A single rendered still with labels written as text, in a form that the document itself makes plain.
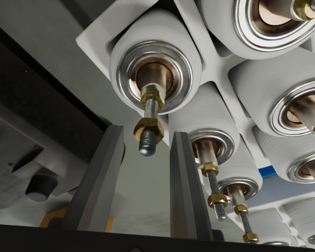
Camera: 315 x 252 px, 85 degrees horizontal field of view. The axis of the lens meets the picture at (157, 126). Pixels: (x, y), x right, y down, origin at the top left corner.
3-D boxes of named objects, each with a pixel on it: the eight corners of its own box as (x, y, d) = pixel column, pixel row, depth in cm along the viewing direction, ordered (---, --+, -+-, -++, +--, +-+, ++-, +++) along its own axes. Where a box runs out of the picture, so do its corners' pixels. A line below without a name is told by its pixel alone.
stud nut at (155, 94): (140, 106, 15) (139, 112, 14) (141, 88, 14) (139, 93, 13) (163, 108, 15) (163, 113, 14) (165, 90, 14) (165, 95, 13)
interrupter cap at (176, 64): (107, 91, 18) (105, 94, 18) (136, 20, 14) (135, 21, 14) (167, 120, 21) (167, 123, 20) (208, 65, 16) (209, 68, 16)
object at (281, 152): (295, 90, 37) (376, 154, 23) (263, 123, 42) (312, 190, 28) (257, 75, 35) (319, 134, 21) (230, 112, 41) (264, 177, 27)
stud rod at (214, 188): (201, 157, 22) (214, 219, 16) (207, 153, 22) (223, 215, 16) (206, 161, 22) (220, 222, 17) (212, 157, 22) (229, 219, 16)
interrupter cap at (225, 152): (165, 148, 24) (165, 152, 23) (209, 115, 20) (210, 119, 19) (200, 171, 27) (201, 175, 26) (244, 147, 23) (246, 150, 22)
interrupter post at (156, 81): (139, 83, 18) (134, 99, 15) (149, 63, 16) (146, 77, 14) (159, 93, 18) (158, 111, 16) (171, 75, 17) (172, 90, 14)
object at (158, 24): (124, 49, 33) (94, 96, 19) (147, -7, 27) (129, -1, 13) (168, 73, 35) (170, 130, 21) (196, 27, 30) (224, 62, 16)
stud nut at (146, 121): (134, 136, 12) (133, 144, 11) (134, 116, 11) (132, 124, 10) (162, 138, 12) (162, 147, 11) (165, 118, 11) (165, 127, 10)
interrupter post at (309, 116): (304, 118, 20) (325, 138, 17) (286, 114, 19) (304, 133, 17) (321, 101, 18) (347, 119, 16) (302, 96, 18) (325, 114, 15)
